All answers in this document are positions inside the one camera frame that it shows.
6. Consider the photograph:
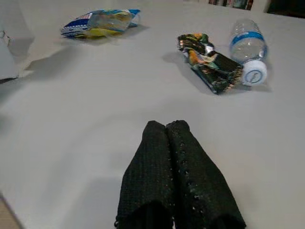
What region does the clear plastic water bottle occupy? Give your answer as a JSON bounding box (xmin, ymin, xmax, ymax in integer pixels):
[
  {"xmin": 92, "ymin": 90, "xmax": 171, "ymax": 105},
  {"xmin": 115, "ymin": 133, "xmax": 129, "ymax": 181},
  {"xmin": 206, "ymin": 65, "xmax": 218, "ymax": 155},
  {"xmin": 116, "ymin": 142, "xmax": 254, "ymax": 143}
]
[{"xmin": 229, "ymin": 18, "xmax": 269, "ymax": 86}]

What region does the dark green snack wrapper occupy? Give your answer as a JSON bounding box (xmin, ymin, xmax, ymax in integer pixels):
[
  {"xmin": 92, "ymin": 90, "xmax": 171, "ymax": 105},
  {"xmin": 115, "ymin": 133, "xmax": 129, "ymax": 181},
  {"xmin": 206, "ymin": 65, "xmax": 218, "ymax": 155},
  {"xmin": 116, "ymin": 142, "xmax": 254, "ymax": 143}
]
[{"xmin": 176, "ymin": 32, "xmax": 244, "ymax": 95}]

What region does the brown cardboard box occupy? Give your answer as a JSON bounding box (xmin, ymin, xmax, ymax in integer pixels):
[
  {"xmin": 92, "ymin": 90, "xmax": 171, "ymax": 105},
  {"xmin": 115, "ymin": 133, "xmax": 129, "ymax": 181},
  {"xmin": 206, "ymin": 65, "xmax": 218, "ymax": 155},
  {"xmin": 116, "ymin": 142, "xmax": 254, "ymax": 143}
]
[{"xmin": 0, "ymin": 192, "xmax": 27, "ymax": 229}]

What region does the row of books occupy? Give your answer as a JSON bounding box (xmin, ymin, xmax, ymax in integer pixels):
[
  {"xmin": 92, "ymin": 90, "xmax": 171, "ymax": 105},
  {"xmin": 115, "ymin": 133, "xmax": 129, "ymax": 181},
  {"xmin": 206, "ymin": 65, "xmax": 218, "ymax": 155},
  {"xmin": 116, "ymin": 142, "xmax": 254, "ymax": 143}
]
[{"xmin": 208, "ymin": 0, "xmax": 254, "ymax": 10}]

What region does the white paper bag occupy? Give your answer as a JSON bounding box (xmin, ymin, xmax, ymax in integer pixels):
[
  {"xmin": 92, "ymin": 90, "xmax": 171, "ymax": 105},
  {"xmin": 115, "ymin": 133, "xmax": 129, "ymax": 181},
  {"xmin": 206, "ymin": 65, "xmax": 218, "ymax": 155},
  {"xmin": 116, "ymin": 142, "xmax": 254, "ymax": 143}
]
[{"xmin": 0, "ymin": 0, "xmax": 35, "ymax": 81}]

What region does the blue yellow snack bag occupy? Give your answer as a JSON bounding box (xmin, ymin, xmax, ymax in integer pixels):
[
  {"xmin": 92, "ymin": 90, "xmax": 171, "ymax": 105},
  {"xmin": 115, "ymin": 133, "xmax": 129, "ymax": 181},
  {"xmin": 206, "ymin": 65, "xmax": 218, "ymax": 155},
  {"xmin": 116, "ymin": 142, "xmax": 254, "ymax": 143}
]
[{"xmin": 60, "ymin": 9, "xmax": 142, "ymax": 40}]

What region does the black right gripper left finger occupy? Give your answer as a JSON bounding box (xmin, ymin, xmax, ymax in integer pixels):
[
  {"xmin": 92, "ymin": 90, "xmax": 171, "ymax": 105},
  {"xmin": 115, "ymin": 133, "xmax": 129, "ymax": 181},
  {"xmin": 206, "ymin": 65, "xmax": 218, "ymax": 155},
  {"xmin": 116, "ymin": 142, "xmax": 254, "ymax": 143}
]
[{"xmin": 116, "ymin": 120, "xmax": 174, "ymax": 229}]

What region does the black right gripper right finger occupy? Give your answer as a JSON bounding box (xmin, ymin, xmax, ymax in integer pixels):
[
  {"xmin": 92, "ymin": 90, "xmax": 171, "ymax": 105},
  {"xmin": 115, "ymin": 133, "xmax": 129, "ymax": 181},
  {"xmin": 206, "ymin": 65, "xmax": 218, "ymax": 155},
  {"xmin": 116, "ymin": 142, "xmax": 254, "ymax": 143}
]
[{"xmin": 166, "ymin": 119, "xmax": 247, "ymax": 229}]

